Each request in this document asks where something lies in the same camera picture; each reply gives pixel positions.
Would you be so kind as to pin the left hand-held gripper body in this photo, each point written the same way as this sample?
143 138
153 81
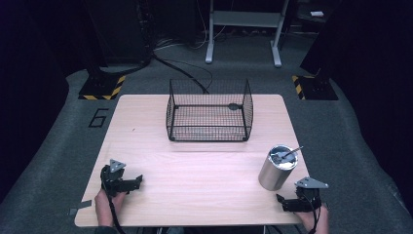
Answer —
112 178

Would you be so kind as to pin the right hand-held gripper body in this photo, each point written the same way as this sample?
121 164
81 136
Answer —
308 195

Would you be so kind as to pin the person's right hand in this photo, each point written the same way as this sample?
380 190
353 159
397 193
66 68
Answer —
316 219

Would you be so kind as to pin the silver metal cup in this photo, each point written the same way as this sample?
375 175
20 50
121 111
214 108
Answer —
276 172

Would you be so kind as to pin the grey tape strip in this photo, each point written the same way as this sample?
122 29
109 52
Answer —
80 206

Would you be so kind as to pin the metal spoon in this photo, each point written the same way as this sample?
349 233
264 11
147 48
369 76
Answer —
292 151

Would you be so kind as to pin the black stand base striped edge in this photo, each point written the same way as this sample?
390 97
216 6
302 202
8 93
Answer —
315 87
102 86

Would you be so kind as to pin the small white box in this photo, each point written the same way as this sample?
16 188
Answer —
317 13

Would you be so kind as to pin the white metal stand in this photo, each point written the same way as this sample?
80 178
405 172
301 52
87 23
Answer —
246 19

